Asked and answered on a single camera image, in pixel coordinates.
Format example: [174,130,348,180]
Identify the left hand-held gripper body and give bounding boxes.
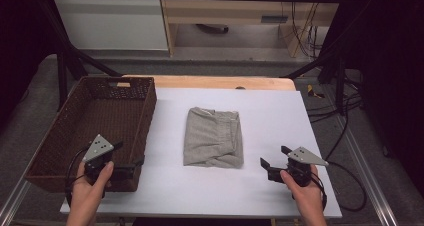
[81,134,138,184]

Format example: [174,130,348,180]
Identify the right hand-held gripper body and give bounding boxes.
[266,146,330,188]

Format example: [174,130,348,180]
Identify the brown woven basket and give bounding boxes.
[24,75,158,193]

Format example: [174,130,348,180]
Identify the grey garment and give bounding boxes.
[182,106,245,170]

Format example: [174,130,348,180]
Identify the person's right hand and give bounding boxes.
[279,165,327,216]

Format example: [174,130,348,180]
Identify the person's left hand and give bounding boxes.
[68,161,115,211]

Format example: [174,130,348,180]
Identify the white board sheet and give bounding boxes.
[59,87,343,219]

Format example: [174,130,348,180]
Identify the yellow and black object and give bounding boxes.
[306,83,326,100]

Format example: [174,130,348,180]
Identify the black metal stand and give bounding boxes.
[280,47,348,115]
[38,0,123,113]

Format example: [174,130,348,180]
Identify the wooden table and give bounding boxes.
[116,74,297,92]

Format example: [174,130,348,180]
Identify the white cabinet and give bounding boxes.
[49,0,169,52]

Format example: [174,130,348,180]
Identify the dark curtain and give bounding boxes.
[0,0,54,127]
[328,0,424,177]

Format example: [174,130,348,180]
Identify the grey rectangular label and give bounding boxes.
[260,15,289,24]

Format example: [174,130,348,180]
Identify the light wooden desk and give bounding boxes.
[158,0,348,59]

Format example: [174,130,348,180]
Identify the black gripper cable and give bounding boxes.
[64,146,93,208]
[309,112,368,213]

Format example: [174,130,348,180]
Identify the aluminium rail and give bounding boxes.
[328,95,399,226]
[0,177,32,226]

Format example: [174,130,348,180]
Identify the black floor cables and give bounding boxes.
[305,67,365,124]

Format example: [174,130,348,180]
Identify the bundle of black hanging cables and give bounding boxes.
[289,0,322,60]

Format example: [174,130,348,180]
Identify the yellow cable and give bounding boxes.
[298,0,326,50]

